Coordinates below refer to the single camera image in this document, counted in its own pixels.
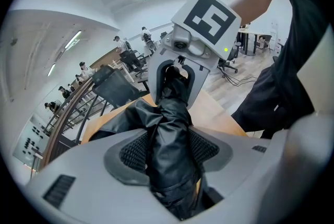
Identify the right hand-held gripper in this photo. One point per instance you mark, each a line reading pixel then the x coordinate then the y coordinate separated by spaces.
pixel 206 19

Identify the round table with black legs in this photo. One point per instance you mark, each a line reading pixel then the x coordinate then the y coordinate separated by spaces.
pixel 254 33

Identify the black umbrella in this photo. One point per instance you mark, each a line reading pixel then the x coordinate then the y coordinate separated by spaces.
pixel 169 139

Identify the person's black shirt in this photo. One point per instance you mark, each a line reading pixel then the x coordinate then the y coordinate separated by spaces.
pixel 300 22

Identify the person's black trousers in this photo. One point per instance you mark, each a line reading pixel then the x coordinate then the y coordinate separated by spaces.
pixel 271 103

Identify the curved railing with wooden handrail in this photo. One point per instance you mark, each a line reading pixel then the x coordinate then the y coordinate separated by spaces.
pixel 61 123

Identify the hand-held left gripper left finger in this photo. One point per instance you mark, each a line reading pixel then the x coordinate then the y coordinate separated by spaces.
pixel 86 186

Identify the wooden table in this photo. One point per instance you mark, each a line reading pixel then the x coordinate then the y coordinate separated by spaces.
pixel 211 110

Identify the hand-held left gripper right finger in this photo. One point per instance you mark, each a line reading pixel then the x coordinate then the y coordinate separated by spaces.
pixel 255 173

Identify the black mesh office chair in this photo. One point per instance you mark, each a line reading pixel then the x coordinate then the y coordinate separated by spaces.
pixel 114 87

